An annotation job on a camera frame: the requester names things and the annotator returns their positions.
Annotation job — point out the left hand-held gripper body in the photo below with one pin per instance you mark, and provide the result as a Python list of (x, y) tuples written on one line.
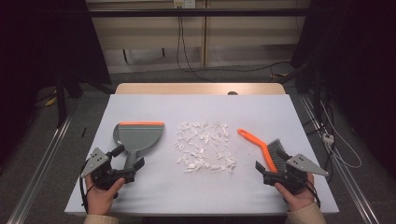
[(100, 169)]

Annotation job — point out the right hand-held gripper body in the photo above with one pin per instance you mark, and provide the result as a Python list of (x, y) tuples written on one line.
[(295, 174)]

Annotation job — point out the wooden table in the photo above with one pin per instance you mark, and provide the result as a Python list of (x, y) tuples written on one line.
[(186, 88)]

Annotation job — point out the pile of white paper scraps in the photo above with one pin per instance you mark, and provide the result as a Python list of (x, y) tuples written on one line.
[(204, 146)]

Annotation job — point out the black metal stand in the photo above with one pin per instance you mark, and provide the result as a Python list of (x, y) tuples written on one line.
[(61, 102)]

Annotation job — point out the person's right hand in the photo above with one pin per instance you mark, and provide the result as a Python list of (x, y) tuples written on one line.
[(297, 197)]

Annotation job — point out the orange brush with grey bristles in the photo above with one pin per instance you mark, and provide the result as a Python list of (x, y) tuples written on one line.
[(264, 149)]

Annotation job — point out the person's left hand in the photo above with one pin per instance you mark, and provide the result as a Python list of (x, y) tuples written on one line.
[(101, 197)]

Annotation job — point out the black curtain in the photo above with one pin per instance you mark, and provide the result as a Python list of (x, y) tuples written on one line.
[(40, 40), (358, 46)]

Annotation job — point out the white wall socket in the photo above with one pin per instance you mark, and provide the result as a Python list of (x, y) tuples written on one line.
[(184, 3)]

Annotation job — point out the white board mat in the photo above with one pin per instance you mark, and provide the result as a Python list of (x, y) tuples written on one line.
[(199, 193)]

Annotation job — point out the grey dustpan with orange edge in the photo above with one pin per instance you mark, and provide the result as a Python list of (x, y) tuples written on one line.
[(140, 137)]

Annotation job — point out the dark round table grommet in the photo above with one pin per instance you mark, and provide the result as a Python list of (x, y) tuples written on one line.
[(232, 93)]

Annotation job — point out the metal floor rail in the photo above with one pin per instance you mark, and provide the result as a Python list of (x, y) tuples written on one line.
[(40, 174), (345, 174)]

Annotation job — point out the white power strip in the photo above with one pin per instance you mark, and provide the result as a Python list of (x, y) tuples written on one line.
[(328, 138)]

